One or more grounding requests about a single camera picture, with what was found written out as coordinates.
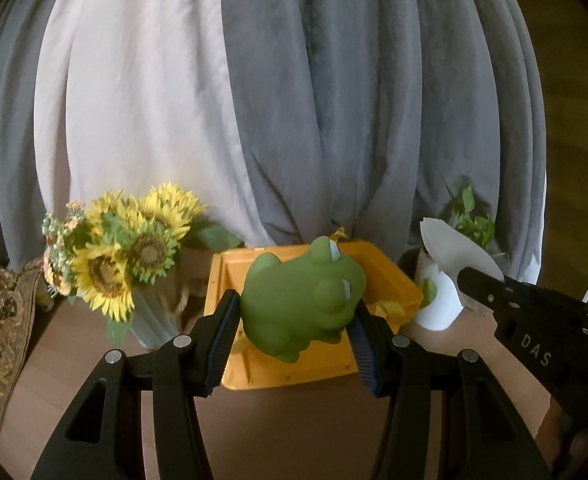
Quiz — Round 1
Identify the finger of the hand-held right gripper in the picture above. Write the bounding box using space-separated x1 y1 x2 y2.
456 266 505 312

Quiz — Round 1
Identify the grey ribbed vase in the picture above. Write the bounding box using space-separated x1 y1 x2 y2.
131 250 209 351

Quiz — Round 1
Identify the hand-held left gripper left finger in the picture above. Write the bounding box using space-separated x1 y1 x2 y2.
30 289 242 480

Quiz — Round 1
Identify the orange plastic crate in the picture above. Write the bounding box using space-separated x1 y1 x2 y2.
205 241 423 391

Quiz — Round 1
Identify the white sponge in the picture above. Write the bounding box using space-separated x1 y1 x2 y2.
420 217 505 313

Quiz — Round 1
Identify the person's right hand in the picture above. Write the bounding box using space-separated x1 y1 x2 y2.
538 394 574 461

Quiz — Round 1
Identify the white ribbed plant pot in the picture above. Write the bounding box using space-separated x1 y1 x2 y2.
414 255 462 332

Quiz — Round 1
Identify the green frog toy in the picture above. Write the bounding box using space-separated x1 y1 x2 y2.
240 235 367 365

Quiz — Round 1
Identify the beige curtain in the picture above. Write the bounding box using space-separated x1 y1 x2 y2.
34 0 275 261

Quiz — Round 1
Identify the green leafy plant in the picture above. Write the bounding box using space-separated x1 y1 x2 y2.
424 185 509 306

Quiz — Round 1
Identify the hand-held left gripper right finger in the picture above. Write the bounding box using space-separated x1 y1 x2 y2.
348 300 544 480

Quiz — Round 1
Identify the grey curtain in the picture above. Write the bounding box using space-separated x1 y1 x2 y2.
0 0 80 271
221 0 547 281

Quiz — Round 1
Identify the artificial sunflower bouquet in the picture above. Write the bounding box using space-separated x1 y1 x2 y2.
41 182 245 346

